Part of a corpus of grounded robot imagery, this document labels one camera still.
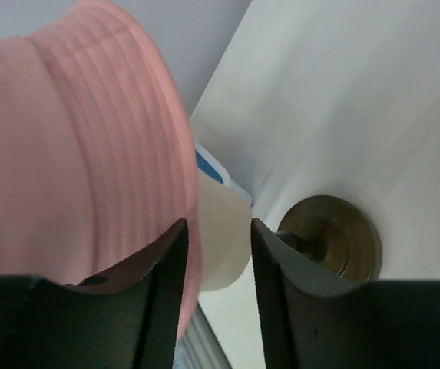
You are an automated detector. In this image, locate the light blue bucket hat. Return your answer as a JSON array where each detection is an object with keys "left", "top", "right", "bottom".
[{"left": 196, "top": 151, "right": 223, "bottom": 184}]

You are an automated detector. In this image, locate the clear plastic bin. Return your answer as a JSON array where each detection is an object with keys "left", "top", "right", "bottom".
[{"left": 195, "top": 141, "right": 253, "bottom": 206}]

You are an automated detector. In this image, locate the pink bucket hat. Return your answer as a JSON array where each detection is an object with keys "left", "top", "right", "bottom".
[{"left": 0, "top": 1, "right": 203, "bottom": 334}]

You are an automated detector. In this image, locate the brown round wooden stand base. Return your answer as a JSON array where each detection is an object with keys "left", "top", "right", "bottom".
[{"left": 276, "top": 195, "right": 382, "bottom": 282}]

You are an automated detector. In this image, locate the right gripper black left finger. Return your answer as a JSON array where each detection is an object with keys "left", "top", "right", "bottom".
[{"left": 0, "top": 219, "right": 188, "bottom": 368}]

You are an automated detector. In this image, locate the beige mannequin head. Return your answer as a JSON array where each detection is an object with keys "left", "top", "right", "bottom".
[{"left": 198, "top": 171, "right": 253, "bottom": 292}]

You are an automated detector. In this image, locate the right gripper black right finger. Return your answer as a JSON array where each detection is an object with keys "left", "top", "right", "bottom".
[{"left": 251, "top": 219, "right": 440, "bottom": 368}]

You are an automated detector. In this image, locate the aluminium front rail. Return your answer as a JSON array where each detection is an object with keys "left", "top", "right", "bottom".
[{"left": 172, "top": 305, "right": 232, "bottom": 369}]

